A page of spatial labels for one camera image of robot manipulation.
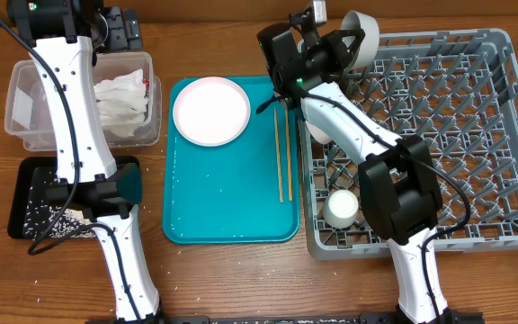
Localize right wooden chopstick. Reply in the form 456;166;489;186
284;110;293;202

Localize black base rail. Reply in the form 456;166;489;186
85;310;485;324

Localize clear plastic waste bin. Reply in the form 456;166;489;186
4;52;162;151

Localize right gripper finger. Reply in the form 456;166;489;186
329;27;366;48
337;42;361;71

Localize black plastic tray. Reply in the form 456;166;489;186
7;156;143;239

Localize teal serving tray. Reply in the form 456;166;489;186
162;76;301;246

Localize pile of rice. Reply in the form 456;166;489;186
23;166;96;239

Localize grey dishwasher rack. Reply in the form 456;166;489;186
295;28;518;261

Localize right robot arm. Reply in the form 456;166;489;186
257;22;450;323

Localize small white cup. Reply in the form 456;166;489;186
323;189;359;229

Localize left wooden chopstick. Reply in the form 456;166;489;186
273;109;284;203

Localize wooden chopstick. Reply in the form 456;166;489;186
284;110;293;202
273;109;284;203

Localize grey bowl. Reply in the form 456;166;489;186
341;10;380;70

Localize small pink bowl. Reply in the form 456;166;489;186
305;121;332;145

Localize large white plate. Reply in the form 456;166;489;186
173;76;251;147

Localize white napkin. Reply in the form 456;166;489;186
94;69;149;138

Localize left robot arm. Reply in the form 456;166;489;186
7;0;161;323

